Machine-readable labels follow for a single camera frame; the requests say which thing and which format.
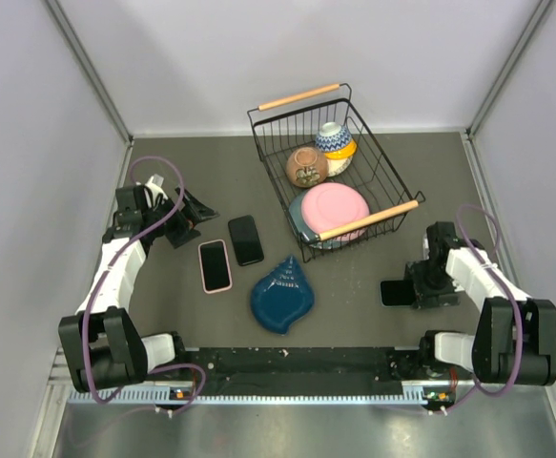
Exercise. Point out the aluminium front rail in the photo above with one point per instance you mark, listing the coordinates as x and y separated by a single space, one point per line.
130 367

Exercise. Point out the yellow bowl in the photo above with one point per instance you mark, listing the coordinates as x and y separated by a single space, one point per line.
344 152

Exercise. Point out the black wire basket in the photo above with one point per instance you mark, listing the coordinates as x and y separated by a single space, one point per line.
280 131

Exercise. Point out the slotted cable duct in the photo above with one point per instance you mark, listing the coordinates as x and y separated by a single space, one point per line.
165 395

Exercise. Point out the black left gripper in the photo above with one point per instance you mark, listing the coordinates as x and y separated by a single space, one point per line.
195 210

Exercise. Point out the grey-teal plate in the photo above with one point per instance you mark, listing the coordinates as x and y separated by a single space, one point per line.
306 234

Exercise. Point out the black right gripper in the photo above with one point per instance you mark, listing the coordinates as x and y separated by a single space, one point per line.
426 296

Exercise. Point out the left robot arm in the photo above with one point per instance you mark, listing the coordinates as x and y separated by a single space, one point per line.
101 345

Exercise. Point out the blue-edged phone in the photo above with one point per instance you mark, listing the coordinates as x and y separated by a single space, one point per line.
397 293

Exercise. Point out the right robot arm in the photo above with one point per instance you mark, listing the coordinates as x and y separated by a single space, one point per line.
515 338

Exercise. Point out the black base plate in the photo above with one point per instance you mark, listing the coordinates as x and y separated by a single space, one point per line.
387 363

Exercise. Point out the far wooden basket handle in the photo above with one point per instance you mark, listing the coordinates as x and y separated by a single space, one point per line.
298 97

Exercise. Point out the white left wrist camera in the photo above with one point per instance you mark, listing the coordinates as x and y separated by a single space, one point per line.
154 192

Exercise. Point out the blue shell-shaped dish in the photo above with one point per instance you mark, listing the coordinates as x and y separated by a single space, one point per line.
282 297

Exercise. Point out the pink phone case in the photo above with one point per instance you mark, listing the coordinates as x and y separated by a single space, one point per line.
216 266

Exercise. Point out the blue white patterned bowl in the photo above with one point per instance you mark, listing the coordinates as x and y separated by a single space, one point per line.
332 137

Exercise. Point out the brown ceramic bowl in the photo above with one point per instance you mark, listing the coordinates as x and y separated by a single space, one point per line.
307 167

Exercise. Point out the clear phone case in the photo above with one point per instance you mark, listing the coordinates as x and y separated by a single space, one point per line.
425 247

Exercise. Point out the pink plate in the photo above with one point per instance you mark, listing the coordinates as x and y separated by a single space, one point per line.
331 205

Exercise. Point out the black phone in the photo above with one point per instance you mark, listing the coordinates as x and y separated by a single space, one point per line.
215 265

